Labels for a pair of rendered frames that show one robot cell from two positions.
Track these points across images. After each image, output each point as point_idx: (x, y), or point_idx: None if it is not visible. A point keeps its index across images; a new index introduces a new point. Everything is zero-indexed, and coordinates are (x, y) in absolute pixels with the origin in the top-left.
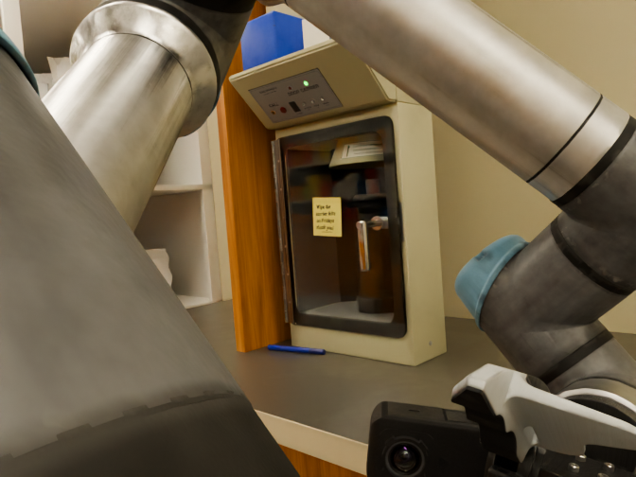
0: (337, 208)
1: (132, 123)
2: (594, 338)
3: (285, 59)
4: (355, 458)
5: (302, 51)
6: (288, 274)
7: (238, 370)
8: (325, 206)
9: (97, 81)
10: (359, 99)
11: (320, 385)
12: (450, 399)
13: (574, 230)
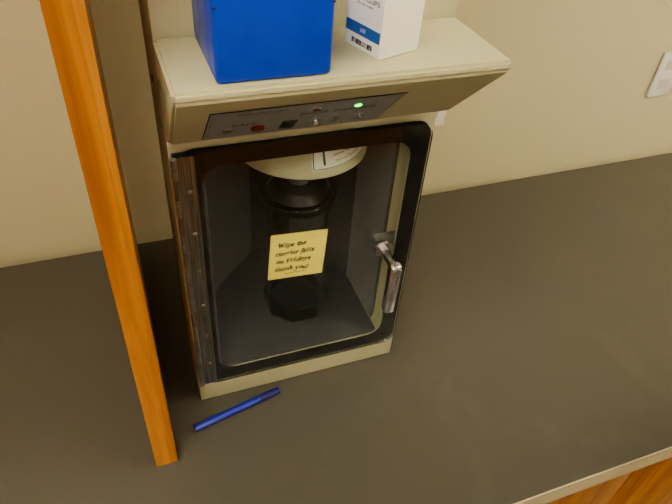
0: (319, 242)
1: None
2: None
3: (365, 83)
4: (540, 501)
5: (410, 76)
6: (208, 336)
7: (259, 499)
8: (295, 243)
9: None
10: (411, 112)
11: (386, 448)
12: (491, 384)
13: None
